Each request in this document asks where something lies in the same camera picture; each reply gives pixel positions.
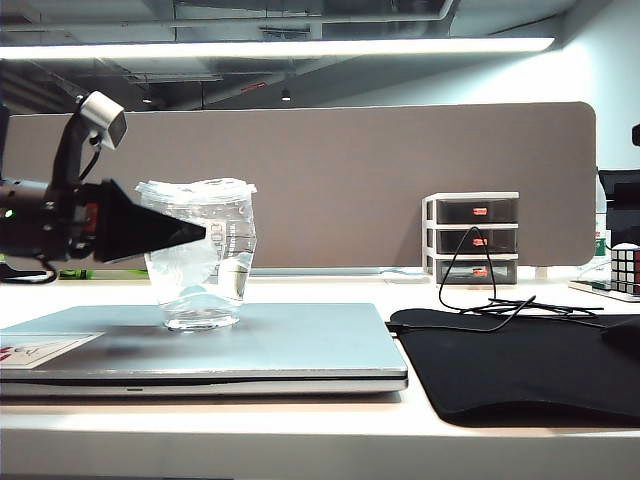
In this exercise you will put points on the black triangular left gripper finger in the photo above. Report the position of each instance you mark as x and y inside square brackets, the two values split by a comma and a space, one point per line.
[135, 225]

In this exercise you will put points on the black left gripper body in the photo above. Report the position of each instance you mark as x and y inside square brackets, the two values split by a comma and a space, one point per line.
[70, 225]

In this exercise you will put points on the clear plastic cup with lid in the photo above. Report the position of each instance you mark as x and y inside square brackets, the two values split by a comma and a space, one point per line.
[200, 300]

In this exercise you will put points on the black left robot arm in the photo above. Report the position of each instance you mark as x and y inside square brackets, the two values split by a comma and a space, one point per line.
[22, 220]

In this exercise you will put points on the silver Dell laptop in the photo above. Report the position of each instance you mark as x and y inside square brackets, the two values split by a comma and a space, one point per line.
[310, 345]

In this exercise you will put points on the green flat object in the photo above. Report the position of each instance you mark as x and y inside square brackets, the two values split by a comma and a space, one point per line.
[110, 274]

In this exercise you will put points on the black flat object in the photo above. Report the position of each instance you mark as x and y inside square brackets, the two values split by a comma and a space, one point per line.
[15, 274]

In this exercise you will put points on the white sticker with red marks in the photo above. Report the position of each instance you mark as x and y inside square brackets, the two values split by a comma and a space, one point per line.
[45, 350]

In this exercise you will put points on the small round ceiling lamp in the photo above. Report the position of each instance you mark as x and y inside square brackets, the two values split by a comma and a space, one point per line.
[285, 95]

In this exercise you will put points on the long white ceiling light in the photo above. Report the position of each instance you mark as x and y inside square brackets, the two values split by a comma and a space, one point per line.
[275, 48]

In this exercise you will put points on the brown desk partition panel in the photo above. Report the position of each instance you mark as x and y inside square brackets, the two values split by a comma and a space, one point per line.
[375, 175]

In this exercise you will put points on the dark translucent drawer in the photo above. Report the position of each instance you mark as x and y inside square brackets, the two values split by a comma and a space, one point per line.
[505, 272]
[445, 241]
[450, 211]

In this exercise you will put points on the black mouse pad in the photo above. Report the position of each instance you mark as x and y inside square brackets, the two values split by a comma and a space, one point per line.
[500, 370]

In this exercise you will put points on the flat white book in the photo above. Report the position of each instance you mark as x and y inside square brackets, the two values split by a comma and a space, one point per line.
[590, 287]

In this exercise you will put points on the clear bottle with green label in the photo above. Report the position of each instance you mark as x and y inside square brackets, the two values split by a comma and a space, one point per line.
[600, 220]

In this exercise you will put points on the Rubik's cube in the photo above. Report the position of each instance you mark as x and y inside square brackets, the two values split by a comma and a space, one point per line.
[624, 267]

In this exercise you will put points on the black monitor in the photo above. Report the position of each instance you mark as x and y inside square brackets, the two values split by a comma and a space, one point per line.
[626, 200]

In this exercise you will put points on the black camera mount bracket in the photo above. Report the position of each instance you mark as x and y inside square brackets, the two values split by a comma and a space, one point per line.
[67, 155]

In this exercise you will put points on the white drawer organizer frame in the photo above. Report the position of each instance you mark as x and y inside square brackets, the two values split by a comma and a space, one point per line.
[426, 235]

